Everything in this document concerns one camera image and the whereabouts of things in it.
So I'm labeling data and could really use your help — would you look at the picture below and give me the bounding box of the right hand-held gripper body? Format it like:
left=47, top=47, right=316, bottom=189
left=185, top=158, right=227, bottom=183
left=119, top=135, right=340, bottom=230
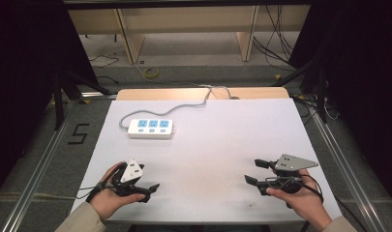
left=263, top=154, right=319, bottom=194

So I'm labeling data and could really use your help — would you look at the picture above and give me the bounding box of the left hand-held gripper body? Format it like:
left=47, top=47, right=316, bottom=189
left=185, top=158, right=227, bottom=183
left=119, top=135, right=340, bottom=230
left=110, top=159, right=149, bottom=197

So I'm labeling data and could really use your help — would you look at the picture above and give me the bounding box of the white blue power strip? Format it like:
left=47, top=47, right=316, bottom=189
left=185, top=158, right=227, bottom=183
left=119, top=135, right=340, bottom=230
left=127, top=118, right=176, bottom=140

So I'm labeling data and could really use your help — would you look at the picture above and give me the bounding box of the person's left hand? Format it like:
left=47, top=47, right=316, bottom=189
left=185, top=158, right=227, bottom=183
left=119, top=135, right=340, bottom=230
left=89, top=161, right=146, bottom=222

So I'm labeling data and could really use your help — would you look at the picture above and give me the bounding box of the person's right hand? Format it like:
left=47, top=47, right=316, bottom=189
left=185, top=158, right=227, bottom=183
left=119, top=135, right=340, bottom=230
left=265, top=168, right=334, bottom=232

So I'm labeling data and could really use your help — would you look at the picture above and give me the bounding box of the black metal stand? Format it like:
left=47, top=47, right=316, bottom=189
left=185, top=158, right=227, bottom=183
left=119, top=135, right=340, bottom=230
left=52, top=67, right=111, bottom=131
left=273, top=56, right=331, bottom=125

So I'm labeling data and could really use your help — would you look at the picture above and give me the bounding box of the yellow tape roll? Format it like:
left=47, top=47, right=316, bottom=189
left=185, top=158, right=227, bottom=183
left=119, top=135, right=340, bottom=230
left=142, top=66, right=160, bottom=79

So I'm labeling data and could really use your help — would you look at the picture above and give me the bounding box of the dark curtain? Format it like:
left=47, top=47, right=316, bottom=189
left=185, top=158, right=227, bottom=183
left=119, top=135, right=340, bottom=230
left=288, top=0, right=392, bottom=209
left=0, top=0, right=100, bottom=202

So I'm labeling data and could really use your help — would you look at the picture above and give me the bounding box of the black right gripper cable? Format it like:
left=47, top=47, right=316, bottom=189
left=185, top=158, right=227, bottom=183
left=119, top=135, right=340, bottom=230
left=264, top=173, right=325, bottom=232

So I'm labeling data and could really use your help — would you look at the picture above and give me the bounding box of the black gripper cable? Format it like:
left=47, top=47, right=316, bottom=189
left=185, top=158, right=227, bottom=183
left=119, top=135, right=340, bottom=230
left=75, top=175, right=122, bottom=204
left=264, top=173, right=325, bottom=232

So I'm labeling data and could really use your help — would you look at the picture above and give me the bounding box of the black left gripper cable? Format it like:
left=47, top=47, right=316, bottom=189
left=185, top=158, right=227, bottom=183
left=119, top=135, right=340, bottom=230
left=75, top=175, right=122, bottom=204

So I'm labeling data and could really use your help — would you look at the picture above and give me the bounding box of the aluminium rail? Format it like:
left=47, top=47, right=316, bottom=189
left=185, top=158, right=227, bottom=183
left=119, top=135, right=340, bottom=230
left=1, top=92, right=119, bottom=232
left=306, top=102, right=389, bottom=232

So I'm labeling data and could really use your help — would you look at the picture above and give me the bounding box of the grey power strip cable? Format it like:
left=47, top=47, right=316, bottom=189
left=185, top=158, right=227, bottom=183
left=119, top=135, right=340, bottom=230
left=119, top=84, right=232, bottom=131

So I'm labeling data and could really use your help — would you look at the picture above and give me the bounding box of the thin black floor cable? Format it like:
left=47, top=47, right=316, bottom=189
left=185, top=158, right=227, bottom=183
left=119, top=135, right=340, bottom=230
left=88, top=52, right=121, bottom=85

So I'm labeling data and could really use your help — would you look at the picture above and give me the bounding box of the bundle of black cables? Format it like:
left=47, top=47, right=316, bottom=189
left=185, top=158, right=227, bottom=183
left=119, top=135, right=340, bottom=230
left=252, top=5, right=298, bottom=73

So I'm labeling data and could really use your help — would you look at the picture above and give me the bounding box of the light wooden desk frame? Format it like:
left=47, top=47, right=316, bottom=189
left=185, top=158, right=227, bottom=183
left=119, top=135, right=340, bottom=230
left=67, top=5, right=312, bottom=65

